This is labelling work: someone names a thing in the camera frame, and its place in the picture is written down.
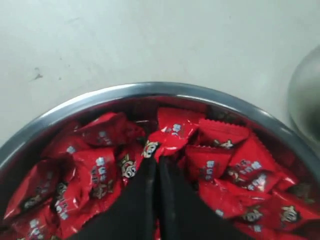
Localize round steel bowl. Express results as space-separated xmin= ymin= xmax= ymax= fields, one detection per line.
xmin=0 ymin=81 xmax=320 ymax=176

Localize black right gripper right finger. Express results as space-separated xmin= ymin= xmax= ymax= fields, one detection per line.
xmin=158 ymin=156 xmax=250 ymax=240

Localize red candy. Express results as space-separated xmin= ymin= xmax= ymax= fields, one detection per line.
xmin=141 ymin=107 xmax=205 ymax=161

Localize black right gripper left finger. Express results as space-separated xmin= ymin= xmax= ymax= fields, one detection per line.
xmin=69 ymin=158 xmax=157 ymax=240

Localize pile of red wrapped candies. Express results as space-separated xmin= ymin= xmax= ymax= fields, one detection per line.
xmin=0 ymin=107 xmax=320 ymax=240

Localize stainless steel cup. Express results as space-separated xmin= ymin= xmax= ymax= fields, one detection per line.
xmin=287 ymin=46 xmax=320 ymax=152

